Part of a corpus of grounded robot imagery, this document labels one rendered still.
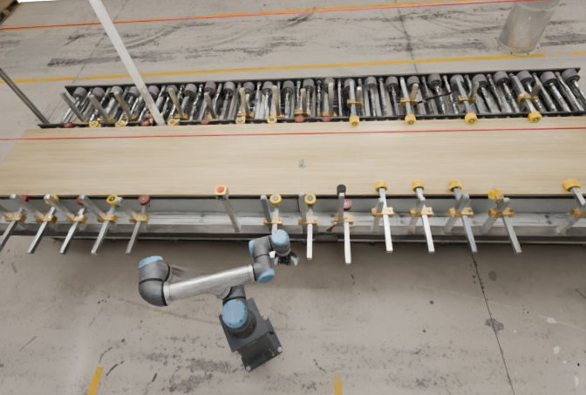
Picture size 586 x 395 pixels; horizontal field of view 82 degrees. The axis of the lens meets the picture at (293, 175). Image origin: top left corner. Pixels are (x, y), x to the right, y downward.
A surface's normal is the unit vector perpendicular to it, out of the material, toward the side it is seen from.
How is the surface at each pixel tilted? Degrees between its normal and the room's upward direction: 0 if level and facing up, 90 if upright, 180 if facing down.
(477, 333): 0
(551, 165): 0
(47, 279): 0
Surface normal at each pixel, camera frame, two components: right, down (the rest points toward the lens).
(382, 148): -0.08, -0.60
